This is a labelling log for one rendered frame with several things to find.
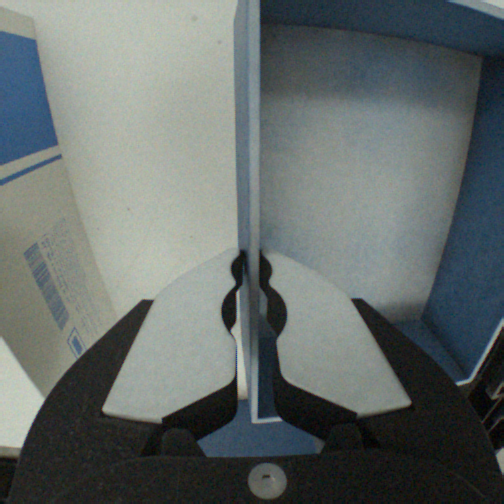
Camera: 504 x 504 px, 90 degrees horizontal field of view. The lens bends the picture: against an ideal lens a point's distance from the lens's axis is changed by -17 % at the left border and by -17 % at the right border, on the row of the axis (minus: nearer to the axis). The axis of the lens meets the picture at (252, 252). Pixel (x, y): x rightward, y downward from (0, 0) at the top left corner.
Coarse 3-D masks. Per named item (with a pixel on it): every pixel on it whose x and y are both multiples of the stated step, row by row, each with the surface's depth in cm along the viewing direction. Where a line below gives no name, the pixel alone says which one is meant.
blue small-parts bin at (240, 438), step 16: (240, 400) 25; (240, 416) 24; (224, 432) 22; (240, 432) 22; (256, 432) 22; (272, 432) 22; (288, 432) 22; (304, 432) 22; (208, 448) 21; (224, 448) 21; (240, 448) 21; (256, 448) 21; (272, 448) 21; (288, 448) 21; (304, 448) 20
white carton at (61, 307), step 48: (0, 48) 9; (0, 96) 9; (0, 144) 10; (48, 144) 13; (0, 192) 10; (48, 192) 13; (0, 240) 9; (48, 240) 13; (0, 288) 9; (48, 288) 12; (96, 288) 17; (0, 336) 9; (48, 336) 12; (96, 336) 16; (0, 384) 10; (48, 384) 11; (0, 432) 12
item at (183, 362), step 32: (224, 256) 11; (192, 288) 9; (224, 288) 9; (160, 320) 8; (192, 320) 8; (224, 320) 9; (160, 352) 7; (192, 352) 7; (224, 352) 7; (128, 384) 6; (160, 384) 6; (192, 384) 6; (224, 384) 6; (128, 416) 5; (160, 416) 5; (192, 416) 6; (224, 416) 6
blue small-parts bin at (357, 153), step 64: (256, 0) 7; (320, 0) 9; (384, 0) 8; (448, 0) 7; (256, 64) 8; (320, 64) 14; (384, 64) 14; (448, 64) 14; (256, 128) 9; (320, 128) 15; (384, 128) 15; (448, 128) 16; (256, 192) 10; (320, 192) 17; (384, 192) 17; (448, 192) 18; (256, 256) 11; (320, 256) 19; (384, 256) 19; (448, 256) 19; (256, 320) 12; (448, 320) 19; (256, 384) 14
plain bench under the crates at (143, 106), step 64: (0, 0) 10; (64, 0) 11; (128, 0) 11; (192, 0) 12; (64, 64) 12; (128, 64) 13; (192, 64) 13; (64, 128) 14; (128, 128) 14; (192, 128) 15; (128, 192) 16; (192, 192) 16; (128, 256) 18; (192, 256) 18; (0, 448) 28
